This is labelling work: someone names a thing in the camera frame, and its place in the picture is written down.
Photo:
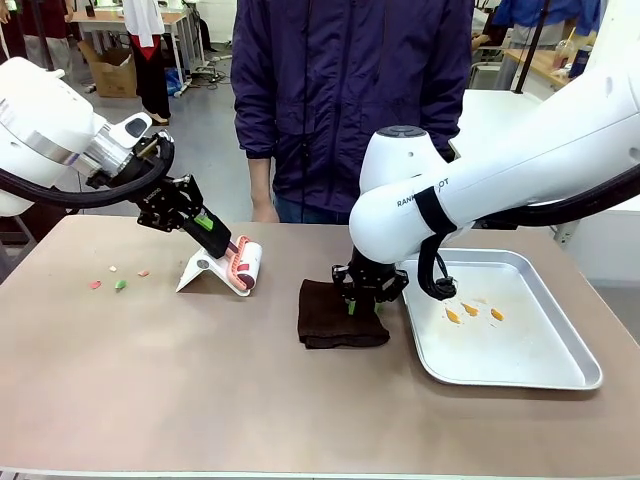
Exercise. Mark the white folded roller stand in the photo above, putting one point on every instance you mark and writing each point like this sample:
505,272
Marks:
200,272

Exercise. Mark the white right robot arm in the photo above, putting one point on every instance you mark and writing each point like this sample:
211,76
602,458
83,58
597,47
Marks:
500,160

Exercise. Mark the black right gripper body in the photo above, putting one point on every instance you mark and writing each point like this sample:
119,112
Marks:
371,277

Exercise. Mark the person with white cloth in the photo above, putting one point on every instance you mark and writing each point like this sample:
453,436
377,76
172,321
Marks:
150,75

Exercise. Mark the blue plastic bag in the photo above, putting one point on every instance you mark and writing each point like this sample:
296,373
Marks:
174,80

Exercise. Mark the person's right forearm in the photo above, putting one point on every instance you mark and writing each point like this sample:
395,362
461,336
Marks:
261,175

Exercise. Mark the blue jeans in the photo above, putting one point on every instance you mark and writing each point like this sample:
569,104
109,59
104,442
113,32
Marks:
310,212

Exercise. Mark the black upright pole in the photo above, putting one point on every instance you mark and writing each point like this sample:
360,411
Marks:
45,35

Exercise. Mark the dark brown cloth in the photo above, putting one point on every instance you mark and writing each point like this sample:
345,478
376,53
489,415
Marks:
325,320

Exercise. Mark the black slanted stand pole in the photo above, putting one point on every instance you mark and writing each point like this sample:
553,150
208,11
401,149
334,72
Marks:
530,50

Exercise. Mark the purple jacket torso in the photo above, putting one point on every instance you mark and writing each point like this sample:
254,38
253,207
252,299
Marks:
350,90

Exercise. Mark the dark support frame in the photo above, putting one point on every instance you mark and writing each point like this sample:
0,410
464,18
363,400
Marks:
45,220

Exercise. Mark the dark blue can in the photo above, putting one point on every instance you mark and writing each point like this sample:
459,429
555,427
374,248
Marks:
580,62

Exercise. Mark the silver metal tray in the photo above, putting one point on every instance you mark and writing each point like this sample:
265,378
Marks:
500,350

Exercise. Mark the wooden table white legs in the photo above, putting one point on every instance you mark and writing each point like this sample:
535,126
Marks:
165,19

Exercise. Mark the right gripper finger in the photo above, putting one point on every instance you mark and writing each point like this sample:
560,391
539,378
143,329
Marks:
345,290
395,287

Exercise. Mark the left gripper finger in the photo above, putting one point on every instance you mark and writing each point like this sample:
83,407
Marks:
192,200
205,240

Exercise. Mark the orange sauce stain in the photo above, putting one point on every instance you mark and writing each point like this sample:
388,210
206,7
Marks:
497,314

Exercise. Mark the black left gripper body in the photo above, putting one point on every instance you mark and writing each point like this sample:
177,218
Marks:
152,200

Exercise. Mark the clear plastic drink cup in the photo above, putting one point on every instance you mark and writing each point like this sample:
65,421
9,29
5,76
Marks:
562,57

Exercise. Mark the brown cardboard box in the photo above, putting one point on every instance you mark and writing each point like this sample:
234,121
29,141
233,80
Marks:
112,75

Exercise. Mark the pink white lint roller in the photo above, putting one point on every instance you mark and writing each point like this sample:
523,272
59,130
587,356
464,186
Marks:
250,265

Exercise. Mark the light wooden work table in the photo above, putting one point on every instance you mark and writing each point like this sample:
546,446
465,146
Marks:
540,62

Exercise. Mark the green crumb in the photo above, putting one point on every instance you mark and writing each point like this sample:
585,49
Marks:
120,285

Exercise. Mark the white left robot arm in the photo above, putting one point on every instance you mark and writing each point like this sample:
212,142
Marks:
40,115

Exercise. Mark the person's right hand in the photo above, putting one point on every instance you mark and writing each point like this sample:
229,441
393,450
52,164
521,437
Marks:
264,209

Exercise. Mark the person in maroon top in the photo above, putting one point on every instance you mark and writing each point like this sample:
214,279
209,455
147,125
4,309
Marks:
57,20

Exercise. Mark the person in blue jacket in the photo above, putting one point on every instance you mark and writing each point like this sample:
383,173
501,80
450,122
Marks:
525,12

